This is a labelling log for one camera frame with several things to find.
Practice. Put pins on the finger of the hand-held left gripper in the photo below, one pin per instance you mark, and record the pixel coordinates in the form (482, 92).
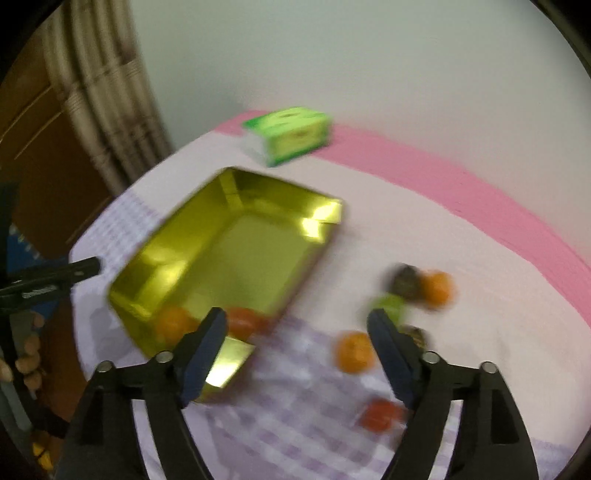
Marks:
(55, 277)

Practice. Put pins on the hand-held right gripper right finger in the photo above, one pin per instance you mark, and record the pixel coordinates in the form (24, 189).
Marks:
(390, 355)

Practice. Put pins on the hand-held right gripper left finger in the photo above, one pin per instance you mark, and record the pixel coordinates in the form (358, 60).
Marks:
(203, 364)

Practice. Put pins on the orange mandarin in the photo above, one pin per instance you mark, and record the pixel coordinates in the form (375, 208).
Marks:
(437, 288)
(171, 323)
(354, 353)

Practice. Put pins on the green round fruit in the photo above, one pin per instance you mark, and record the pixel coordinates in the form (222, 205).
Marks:
(392, 307)

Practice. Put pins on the red tomato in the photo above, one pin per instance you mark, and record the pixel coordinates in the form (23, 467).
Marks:
(379, 414)
(244, 321)

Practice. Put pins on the gold metal tray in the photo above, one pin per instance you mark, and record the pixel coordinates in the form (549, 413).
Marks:
(231, 244)

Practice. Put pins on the person's left hand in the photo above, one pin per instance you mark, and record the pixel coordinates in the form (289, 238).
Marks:
(31, 344)

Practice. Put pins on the blue object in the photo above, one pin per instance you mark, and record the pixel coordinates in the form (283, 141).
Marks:
(23, 242)

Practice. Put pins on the dark brown round fruit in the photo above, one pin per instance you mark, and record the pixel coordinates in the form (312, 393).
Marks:
(406, 279)

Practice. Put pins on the brown wooden door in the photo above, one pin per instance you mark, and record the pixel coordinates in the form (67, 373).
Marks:
(41, 161)

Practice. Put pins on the pink and checkered tablecloth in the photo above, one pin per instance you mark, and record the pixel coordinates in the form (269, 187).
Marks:
(415, 221)

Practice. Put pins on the beige striped curtain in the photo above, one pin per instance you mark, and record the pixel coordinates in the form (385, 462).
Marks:
(106, 92)

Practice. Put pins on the green tissue box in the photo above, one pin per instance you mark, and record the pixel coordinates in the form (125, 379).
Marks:
(286, 134)

